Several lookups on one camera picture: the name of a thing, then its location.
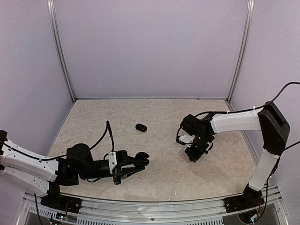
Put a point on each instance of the black round earbud case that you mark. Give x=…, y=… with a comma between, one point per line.
x=141, y=159

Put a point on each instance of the right aluminium frame post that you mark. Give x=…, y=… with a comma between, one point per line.
x=242, y=50

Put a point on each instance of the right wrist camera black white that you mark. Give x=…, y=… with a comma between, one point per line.
x=188, y=125

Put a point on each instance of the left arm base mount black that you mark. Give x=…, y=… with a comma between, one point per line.
x=63, y=203

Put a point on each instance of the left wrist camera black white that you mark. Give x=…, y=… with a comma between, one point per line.
x=112, y=161

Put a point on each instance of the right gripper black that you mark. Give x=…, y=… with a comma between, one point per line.
x=196, y=156

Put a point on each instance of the black earbud charging case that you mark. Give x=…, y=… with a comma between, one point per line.
x=141, y=127

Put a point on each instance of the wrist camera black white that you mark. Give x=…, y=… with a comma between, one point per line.
x=112, y=161
x=188, y=125

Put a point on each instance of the aluminium frame post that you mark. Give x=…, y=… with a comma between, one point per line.
x=59, y=49
x=242, y=50

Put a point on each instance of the left aluminium frame post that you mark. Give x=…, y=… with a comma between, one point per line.
x=59, y=49

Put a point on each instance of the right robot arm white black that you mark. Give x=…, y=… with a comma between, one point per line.
x=266, y=119

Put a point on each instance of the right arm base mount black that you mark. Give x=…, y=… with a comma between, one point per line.
x=242, y=202

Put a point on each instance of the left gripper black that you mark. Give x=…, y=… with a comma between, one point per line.
x=126, y=172

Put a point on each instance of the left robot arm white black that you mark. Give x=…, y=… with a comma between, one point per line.
x=42, y=175

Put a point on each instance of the front aluminium rail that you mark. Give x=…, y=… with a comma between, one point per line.
x=94, y=211

